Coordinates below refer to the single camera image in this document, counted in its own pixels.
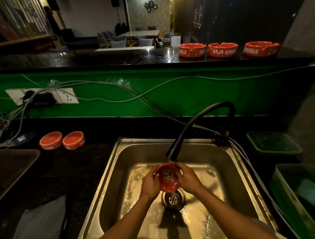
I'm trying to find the white wall socket panel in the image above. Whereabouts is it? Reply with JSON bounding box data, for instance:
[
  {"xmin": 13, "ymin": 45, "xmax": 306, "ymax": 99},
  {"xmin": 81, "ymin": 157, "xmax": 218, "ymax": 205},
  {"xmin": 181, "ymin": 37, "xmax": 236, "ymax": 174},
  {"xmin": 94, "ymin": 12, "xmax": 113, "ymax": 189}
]
[{"xmin": 5, "ymin": 88, "xmax": 80, "ymax": 106}]

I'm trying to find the round wall decoration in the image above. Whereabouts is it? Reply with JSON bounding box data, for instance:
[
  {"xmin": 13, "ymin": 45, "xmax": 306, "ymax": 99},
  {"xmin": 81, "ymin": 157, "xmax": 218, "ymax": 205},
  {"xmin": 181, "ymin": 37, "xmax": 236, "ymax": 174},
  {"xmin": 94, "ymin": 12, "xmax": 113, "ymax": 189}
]
[{"xmin": 144, "ymin": 0, "xmax": 158, "ymax": 13}]

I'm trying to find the stainless steel sink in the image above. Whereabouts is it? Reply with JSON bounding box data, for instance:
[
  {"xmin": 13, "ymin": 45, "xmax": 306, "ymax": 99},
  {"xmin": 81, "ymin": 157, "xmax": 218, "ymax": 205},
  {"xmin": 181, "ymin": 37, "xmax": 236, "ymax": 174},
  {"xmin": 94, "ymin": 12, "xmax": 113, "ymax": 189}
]
[{"xmin": 77, "ymin": 138, "xmax": 280, "ymax": 239}]

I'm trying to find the white hose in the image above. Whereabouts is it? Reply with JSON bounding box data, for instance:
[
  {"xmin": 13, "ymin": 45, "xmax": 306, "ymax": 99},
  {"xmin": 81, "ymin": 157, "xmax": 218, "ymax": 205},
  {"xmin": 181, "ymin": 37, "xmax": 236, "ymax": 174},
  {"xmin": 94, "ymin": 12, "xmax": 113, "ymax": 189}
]
[{"xmin": 228, "ymin": 138, "xmax": 299, "ymax": 239}]

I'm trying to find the black power adapter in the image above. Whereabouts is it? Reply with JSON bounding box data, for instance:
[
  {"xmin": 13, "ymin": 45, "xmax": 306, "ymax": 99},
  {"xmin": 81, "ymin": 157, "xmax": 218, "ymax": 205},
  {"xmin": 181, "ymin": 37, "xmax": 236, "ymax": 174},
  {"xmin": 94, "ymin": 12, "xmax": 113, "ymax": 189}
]
[{"xmin": 22, "ymin": 90, "xmax": 56, "ymax": 109}]

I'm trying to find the dark blue sofa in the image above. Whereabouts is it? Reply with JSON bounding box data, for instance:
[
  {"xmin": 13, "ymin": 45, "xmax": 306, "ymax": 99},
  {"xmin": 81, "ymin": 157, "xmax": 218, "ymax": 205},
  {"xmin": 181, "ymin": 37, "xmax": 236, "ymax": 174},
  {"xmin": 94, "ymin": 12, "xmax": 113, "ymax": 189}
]
[{"xmin": 60, "ymin": 28, "xmax": 99, "ymax": 50}]

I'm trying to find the person's left hand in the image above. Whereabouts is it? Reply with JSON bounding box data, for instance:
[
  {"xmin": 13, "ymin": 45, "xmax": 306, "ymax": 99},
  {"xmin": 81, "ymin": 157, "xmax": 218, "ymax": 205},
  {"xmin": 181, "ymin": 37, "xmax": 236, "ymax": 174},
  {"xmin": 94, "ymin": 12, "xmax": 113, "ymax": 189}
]
[{"xmin": 139, "ymin": 164, "xmax": 161, "ymax": 201}]

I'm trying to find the bundle of grey cables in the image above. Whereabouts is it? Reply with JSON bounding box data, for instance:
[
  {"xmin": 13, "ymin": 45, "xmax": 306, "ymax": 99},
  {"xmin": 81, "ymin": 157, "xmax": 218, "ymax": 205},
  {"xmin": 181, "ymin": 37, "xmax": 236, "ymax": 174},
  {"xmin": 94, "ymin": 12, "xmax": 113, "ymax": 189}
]
[{"xmin": 0, "ymin": 63, "xmax": 315, "ymax": 148}]

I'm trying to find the green plastic bin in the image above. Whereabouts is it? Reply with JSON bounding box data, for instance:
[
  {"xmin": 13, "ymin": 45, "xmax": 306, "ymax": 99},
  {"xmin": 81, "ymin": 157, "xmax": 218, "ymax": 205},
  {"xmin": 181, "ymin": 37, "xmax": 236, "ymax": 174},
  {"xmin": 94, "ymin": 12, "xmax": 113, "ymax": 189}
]
[{"xmin": 269, "ymin": 163, "xmax": 315, "ymax": 239}]

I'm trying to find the green plastic tray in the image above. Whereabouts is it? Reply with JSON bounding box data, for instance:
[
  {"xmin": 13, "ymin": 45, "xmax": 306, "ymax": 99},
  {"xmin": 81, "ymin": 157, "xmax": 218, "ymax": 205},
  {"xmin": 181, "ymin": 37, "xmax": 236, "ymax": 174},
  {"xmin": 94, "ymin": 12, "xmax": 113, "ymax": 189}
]
[{"xmin": 246, "ymin": 131, "xmax": 303, "ymax": 156}]

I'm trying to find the red ashtray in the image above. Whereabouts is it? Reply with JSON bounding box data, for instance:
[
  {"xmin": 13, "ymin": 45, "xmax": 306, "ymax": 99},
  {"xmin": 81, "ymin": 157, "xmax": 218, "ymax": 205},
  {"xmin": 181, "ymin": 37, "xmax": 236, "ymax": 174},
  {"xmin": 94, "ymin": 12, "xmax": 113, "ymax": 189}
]
[
  {"xmin": 39, "ymin": 131, "xmax": 63, "ymax": 151},
  {"xmin": 243, "ymin": 41, "xmax": 281, "ymax": 57},
  {"xmin": 179, "ymin": 43, "xmax": 207, "ymax": 58},
  {"xmin": 208, "ymin": 42, "xmax": 239, "ymax": 58},
  {"xmin": 154, "ymin": 163, "xmax": 182, "ymax": 193},
  {"xmin": 63, "ymin": 131, "xmax": 86, "ymax": 151}
]

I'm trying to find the dark serving tray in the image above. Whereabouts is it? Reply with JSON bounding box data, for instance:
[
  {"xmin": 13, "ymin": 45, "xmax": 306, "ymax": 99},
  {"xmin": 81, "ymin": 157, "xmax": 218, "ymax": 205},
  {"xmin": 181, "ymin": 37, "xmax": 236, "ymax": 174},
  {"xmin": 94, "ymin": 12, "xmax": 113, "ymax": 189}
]
[{"xmin": 0, "ymin": 149, "xmax": 41, "ymax": 200}]

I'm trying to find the round metal sink drain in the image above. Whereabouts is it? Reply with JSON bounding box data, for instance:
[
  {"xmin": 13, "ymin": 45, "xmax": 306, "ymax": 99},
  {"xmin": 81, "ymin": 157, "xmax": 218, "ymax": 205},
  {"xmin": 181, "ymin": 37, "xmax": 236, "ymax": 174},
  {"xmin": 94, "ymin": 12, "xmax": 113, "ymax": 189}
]
[{"xmin": 161, "ymin": 188, "xmax": 185, "ymax": 211}]

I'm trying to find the person's right forearm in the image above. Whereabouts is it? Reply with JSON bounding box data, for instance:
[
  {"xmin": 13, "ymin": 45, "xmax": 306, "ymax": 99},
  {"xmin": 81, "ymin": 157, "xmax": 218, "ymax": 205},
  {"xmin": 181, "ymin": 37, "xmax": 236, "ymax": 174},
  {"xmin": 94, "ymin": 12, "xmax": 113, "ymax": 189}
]
[{"xmin": 191, "ymin": 186, "xmax": 280, "ymax": 239}]

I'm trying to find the black curved sink faucet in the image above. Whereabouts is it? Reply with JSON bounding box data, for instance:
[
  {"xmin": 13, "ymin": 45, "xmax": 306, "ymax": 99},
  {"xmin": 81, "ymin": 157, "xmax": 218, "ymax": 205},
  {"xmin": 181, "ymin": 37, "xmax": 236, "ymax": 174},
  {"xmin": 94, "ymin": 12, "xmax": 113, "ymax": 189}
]
[{"xmin": 165, "ymin": 101, "xmax": 236, "ymax": 162}]

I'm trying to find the person's left forearm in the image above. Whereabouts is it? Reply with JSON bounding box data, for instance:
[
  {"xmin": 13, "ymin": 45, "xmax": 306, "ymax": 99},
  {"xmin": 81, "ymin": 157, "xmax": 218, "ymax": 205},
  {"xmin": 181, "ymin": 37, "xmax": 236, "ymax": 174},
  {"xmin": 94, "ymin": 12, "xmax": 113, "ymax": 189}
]
[{"xmin": 101, "ymin": 193, "xmax": 158, "ymax": 239}]

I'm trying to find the grey cloth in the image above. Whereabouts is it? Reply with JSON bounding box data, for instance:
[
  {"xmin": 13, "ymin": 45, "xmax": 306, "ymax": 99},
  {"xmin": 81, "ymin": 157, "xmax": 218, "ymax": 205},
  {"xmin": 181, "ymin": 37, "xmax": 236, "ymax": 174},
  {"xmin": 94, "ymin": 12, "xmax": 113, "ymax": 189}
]
[{"xmin": 13, "ymin": 196, "xmax": 67, "ymax": 239}]

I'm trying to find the white table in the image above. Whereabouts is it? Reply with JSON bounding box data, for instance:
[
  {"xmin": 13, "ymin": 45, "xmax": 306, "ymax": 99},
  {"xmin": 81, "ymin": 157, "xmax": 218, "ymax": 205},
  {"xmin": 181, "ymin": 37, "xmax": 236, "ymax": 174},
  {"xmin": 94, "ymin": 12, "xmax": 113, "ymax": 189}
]
[{"xmin": 122, "ymin": 30, "xmax": 160, "ymax": 37}]

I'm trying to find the person's right hand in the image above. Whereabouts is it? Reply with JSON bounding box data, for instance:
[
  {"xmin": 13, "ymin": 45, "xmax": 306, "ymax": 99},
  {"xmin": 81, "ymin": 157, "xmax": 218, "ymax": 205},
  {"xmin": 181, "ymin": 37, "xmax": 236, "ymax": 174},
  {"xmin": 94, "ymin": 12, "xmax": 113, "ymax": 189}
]
[{"xmin": 173, "ymin": 162, "xmax": 205, "ymax": 196}]

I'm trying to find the white paper bag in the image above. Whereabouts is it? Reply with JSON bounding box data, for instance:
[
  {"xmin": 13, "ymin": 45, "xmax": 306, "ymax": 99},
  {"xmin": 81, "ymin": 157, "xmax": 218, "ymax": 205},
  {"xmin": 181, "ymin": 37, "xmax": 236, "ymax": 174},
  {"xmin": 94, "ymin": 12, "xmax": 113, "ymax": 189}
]
[{"xmin": 170, "ymin": 35, "xmax": 182, "ymax": 48}]

